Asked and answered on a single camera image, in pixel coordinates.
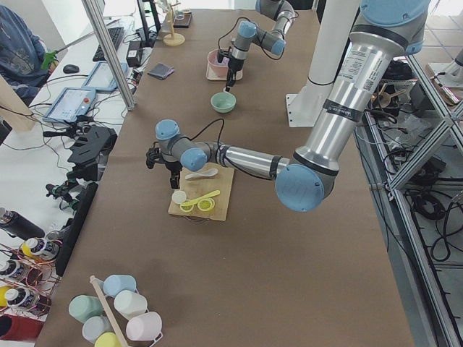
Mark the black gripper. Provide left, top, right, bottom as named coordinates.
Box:
left=224, top=57, right=245, bottom=92
left=165, top=161, right=183, bottom=189

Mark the white ceramic spoon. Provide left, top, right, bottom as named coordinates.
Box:
left=184, top=168, right=218, bottom=180

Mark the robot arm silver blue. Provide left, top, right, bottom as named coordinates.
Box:
left=155, top=1, right=429, bottom=212
left=217, top=1, right=297, bottom=92

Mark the pink bowl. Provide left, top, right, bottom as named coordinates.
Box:
left=206, top=49, right=229, bottom=80

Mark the mint green bowl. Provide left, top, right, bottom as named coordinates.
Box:
left=211, top=92, right=237, bottom=113

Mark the pile of clear ice cubes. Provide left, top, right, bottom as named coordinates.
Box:
left=213, top=54, right=229, bottom=67

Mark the yellow plastic spoon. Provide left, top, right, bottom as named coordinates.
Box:
left=180, top=189, right=221, bottom=207

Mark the beige tray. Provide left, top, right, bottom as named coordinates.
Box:
left=205, top=52, right=228, bottom=81

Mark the bamboo cutting board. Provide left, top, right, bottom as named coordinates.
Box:
left=168, top=163, right=234, bottom=221

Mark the grey folded cloth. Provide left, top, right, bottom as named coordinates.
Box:
left=148, top=63, right=175, bottom=80

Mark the wooden cup tree stand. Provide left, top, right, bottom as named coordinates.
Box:
left=157, top=0, right=185, bottom=46

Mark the dark tray with items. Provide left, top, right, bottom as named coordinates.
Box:
left=174, top=12, right=192, bottom=28

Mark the black power adapter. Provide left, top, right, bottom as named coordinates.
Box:
left=126, top=40, right=143, bottom=67

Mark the far teach pendant tablet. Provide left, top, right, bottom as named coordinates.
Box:
left=82, top=61, right=117, bottom=93

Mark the teach pendant tablet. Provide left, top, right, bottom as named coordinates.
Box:
left=82, top=61, right=117, bottom=93
left=42, top=87, right=96, bottom=124

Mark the light blue cup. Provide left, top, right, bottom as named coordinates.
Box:
left=103, top=274, right=137, bottom=298

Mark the black keyboard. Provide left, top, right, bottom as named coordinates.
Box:
left=92, top=27, right=125, bottom=62

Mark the near teach pendant tablet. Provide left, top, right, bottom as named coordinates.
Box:
left=42, top=87, right=96, bottom=124

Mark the black flat bar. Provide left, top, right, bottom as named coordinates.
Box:
left=55, top=183, right=98, bottom=277

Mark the white cup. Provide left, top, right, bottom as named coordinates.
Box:
left=114, top=290, right=148, bottom=320

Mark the black computer mouse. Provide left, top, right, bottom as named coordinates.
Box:
left=62, top=64, right=80, bottom=74

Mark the yellow sauce bottle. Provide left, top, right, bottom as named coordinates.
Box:
left=22, top=238, right=60, bottom=261

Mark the pink cup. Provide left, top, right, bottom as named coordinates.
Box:
left=126, top=312, right=163, bottom=341

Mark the mint green cup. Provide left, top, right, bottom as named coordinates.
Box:
left=68, top=295, right=103, bottom=323

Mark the black thermos bottle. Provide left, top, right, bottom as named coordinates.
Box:
left=1, top=207, right=45, bottom=240

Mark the grey blue cup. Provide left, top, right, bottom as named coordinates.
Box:
left=82, top=316, right=113, bottom=343

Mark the yellow cup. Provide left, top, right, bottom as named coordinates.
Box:
left=94, top=332, right=122, bottom=347

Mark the dark sauce bottle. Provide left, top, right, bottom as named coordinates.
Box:
left=1, top=260, right=30, bottom=282

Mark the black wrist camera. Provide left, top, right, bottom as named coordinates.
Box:
left=145, top=147, right=162, bottom=169
left=215, top=49, right=229, bottom=67

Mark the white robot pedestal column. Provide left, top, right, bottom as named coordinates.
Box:
left=286, top=0, right=360, bottom=127

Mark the black stand bracket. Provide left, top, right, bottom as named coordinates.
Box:
left=67, top=126, right=117, bottom=164

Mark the aluminium frame post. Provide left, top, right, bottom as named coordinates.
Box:
left=82, top=0, right=135, bottom=111

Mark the copper wire bottle rack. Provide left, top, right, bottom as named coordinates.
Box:
left=1, top=236, right=62, bottom=319

